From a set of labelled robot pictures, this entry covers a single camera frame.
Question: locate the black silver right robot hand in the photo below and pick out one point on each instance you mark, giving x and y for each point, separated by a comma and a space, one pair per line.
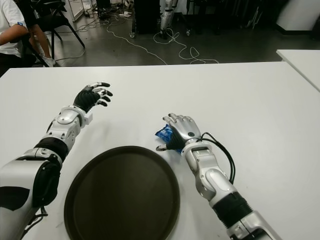
185, 130

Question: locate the black cabinet on casters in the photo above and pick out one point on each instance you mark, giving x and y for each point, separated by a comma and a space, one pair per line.
147, 15

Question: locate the white cabinet panel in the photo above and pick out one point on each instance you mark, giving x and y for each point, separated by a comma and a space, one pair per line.
77, 10

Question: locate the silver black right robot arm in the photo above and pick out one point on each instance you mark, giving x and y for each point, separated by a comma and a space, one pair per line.
215, 180

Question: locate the silver robot leg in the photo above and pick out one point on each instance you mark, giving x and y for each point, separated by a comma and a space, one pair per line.
166, 17

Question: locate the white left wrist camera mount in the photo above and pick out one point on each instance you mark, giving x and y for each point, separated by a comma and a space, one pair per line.
88, 119

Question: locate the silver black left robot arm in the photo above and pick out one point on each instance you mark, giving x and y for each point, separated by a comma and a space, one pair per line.
65, 118

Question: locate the white side table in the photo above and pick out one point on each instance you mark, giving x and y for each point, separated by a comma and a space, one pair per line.
305, 62

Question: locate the white curved pedestal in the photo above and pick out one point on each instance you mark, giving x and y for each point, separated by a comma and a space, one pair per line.
297, 15

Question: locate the seated person in white shirt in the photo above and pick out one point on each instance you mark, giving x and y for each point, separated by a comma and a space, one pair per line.
7, 25

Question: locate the black stand with caster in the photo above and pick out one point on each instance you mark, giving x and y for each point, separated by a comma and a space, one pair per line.
188, 31

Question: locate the folded metal stand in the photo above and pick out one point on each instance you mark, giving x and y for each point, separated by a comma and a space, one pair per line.
253, 17

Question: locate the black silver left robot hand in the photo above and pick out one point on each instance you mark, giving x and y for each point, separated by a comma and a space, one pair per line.
85, 98

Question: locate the blue Oreo packet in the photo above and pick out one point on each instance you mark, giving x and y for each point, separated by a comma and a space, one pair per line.
163, 133

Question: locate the black folding chair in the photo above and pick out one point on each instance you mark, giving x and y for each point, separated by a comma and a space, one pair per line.
55, 20

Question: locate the dark brown round tray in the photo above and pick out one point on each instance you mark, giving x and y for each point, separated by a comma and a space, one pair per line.
122, 195

